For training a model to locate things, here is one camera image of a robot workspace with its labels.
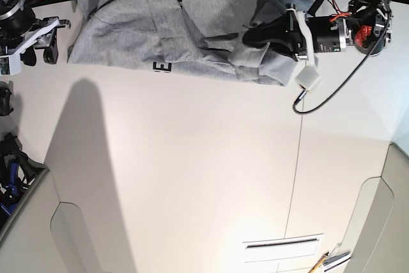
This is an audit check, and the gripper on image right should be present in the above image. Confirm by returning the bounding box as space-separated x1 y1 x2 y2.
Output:
242 4 347 62

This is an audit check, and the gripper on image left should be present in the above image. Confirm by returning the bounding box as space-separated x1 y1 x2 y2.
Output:
1 17 71 66

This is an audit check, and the grey T-shirt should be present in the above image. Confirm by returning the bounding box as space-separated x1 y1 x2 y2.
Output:
68 0 312 86

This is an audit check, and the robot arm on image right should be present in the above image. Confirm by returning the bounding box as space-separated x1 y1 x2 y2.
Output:
242 0 392 63

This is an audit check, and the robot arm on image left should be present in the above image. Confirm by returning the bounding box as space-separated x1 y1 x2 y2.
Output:
1 0 71 75

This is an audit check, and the black device at left edge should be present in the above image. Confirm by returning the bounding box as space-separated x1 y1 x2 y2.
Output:
0 81 13 117

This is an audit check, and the black and blue clamp pile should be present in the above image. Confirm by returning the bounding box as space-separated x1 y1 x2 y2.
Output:
1 133 47 228

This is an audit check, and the white slotted grommet plate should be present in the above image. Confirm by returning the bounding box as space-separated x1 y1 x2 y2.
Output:
242 234 323 262

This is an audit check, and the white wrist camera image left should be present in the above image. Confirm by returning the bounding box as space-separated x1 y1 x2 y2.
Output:
1 53 21 75

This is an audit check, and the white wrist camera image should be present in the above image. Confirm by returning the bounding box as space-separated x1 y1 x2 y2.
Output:
295 65 321 91
1 53 21 75

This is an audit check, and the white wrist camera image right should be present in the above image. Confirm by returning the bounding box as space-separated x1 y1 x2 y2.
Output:
295 65 321 91

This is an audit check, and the black braided cable image right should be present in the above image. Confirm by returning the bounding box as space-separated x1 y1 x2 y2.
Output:
293 0 394 114

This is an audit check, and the wooden handled tool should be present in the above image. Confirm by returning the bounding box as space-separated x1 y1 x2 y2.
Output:
309 252 329 273

